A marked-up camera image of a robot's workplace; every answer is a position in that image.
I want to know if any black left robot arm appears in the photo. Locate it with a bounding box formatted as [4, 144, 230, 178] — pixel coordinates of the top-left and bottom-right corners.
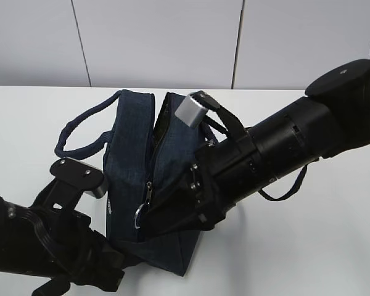
[0, 179, 125, 295]

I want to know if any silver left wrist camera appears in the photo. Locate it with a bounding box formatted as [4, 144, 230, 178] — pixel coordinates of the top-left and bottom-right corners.
[49, 157, 108, 200]

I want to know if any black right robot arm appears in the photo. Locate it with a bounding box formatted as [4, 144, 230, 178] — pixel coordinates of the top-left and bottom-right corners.
[137, 58, 370, 237]

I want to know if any black cable loop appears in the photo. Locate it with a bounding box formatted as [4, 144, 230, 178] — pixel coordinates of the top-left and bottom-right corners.
[258, 163, 308, 202]

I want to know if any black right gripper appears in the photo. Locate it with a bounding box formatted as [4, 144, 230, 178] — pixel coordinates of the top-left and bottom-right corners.
[138, 144, 235, 238]

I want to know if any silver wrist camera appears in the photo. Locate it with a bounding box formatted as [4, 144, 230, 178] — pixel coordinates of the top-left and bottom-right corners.
[175, 91, 221, 128]
[49, 157, 108, 200]

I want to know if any navy blue lunch bag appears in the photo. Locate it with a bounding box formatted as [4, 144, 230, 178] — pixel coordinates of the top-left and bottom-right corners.
[55, 89, 212, 276]

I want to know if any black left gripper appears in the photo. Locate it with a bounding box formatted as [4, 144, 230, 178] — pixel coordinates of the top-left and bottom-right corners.
[70, 229, 125, 292]

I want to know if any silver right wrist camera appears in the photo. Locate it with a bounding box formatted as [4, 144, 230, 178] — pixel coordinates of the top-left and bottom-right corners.
[175, 91, 221, 128]

